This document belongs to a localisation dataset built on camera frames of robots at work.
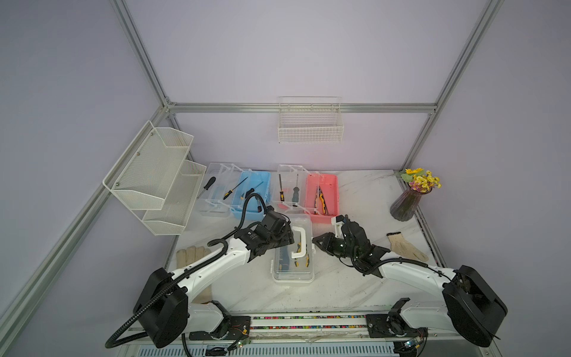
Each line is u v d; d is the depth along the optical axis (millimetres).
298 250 822
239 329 721
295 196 976
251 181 1101
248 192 1103
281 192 981
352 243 638
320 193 1097
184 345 699
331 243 733
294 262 801
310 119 949
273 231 636
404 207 966
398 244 930
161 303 400
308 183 1069
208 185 1005
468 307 419
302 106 925
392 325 652
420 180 839
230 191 1020
